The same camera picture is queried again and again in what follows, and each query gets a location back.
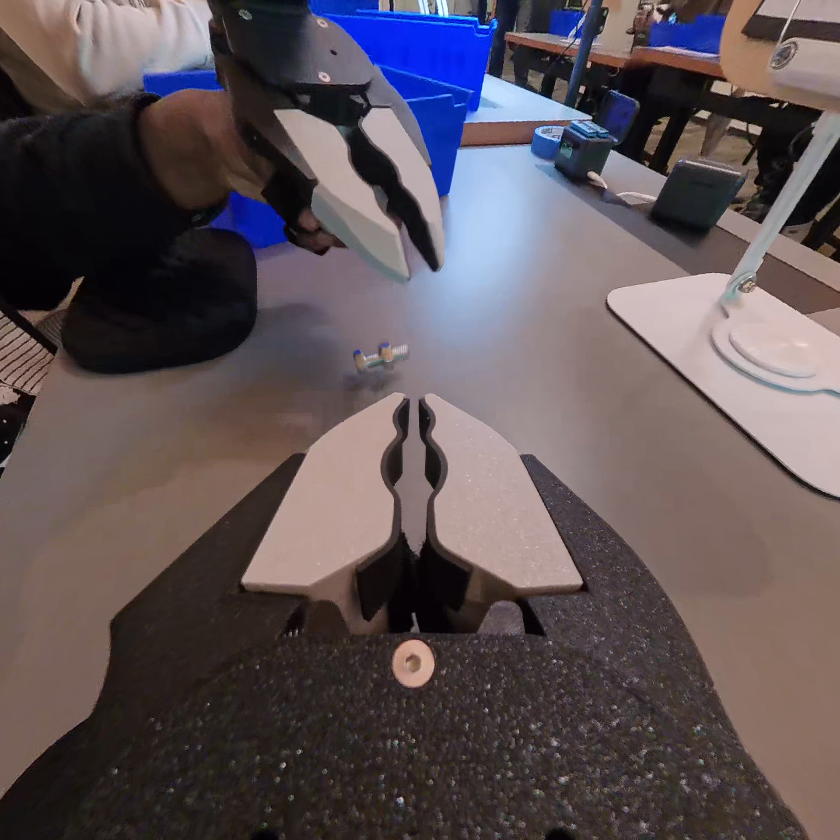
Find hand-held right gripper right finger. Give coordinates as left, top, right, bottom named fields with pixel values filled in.
left=416, top=392, right=586, bottom=620

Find black and white printed trousers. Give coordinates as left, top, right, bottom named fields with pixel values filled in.
left=0, top=309, right=60, bottom=467

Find black wrist rest pad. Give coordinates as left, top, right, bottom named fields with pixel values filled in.
left=59, top=230, right=259, bottom=375

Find white cable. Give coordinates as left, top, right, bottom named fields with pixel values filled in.
left=594, top=175, right=657, bottom=208

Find small black and blue device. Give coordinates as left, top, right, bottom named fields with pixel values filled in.
left=554, top=90, right=640, bottom=182

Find sign board on white stand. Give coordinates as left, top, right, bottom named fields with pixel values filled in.
left=607, top=0, right=840, bottom=500

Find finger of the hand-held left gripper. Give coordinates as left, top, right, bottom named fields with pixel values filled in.
left=272, top=109, right=413, bottom=283
left=355, top=105, right=448, bottom=273

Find person's left hand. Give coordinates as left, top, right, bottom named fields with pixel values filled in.
left=138, top=88, right=342, bottom=254

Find dark grey box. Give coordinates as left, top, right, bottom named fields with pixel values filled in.
left=653, top=158, right=746, bottom=235

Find steel hex bolt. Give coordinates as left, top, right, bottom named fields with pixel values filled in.
left=352, top=344, right=410, bottom=374

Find wooden office desk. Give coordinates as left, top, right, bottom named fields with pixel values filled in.
left=506, top=29, right=736, bottom=106

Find wood-edged grey board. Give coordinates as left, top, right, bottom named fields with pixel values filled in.
left=460, top=73, right=592, bottom=148

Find blue divided plastic bin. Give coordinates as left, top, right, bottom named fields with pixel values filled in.
left=142, top=63, right=471, bottom=250

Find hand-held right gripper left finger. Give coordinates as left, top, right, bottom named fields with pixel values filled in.
left=242, top=392, right=410, bottom=618

